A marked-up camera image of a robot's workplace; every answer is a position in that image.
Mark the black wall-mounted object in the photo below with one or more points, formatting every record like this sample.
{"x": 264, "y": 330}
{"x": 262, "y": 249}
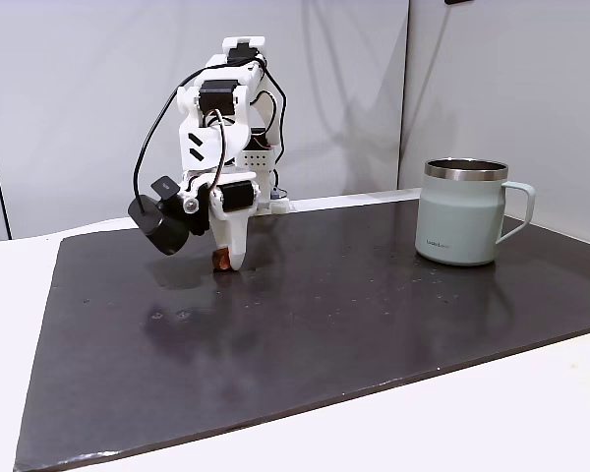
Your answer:
{"x": 458, "y": 1}

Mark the dark brown table mat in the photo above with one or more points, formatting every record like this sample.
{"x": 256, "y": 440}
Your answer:
{"x": 295, "y": 344}

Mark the black camera box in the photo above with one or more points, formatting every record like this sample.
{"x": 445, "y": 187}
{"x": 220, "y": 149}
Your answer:
{"x": 164, "y": 228}

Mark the red-brown cube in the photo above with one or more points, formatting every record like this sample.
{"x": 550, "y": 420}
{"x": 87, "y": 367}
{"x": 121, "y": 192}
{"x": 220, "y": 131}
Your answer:
{"x": 220, "y": 260}

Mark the pale green steel-rimmed mug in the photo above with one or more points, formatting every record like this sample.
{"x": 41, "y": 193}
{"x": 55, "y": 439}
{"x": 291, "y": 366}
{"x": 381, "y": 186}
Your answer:
{"x": 454, "y": 221}

